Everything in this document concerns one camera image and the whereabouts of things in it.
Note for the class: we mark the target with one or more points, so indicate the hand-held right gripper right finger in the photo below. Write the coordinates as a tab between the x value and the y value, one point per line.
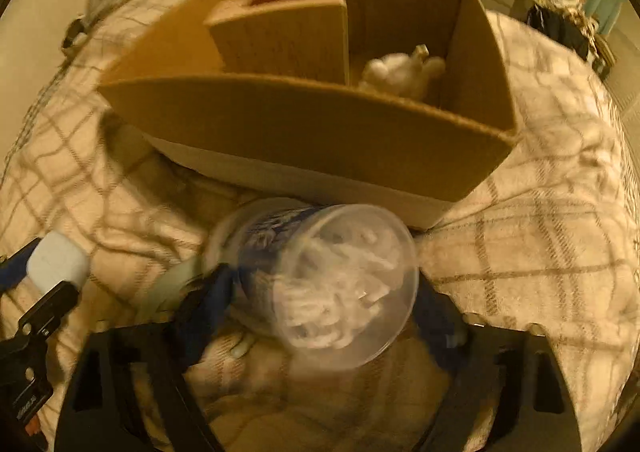
436	317

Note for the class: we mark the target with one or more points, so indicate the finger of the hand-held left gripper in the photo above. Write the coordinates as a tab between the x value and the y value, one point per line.
15	267
50	307

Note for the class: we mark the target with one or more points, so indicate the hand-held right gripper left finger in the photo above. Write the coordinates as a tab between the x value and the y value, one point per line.
207	302

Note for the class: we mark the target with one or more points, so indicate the small white case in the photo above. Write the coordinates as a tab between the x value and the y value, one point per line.
57	259

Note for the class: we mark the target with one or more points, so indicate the clear plastic jar blue label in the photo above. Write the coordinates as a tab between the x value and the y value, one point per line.
330	282

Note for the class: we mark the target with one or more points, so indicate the large cardboard box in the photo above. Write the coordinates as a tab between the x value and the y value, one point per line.
300	142

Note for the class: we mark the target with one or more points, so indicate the pale green lid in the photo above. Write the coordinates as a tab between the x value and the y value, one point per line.
175	282

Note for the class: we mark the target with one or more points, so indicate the plaid beige blanket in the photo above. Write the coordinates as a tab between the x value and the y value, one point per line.
540	242

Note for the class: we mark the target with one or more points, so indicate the small dark object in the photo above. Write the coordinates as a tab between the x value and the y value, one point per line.
74	34

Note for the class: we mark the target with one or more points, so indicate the white plush toy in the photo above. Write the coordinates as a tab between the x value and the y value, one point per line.
397	72

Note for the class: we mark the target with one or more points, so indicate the small closed cardboard box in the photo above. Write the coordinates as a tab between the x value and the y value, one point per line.
285	39

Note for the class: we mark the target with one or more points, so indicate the green and white packet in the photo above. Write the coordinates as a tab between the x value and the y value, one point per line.
106	2

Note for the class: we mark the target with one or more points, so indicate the black cloth bag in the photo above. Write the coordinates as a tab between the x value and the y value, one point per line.
562	29

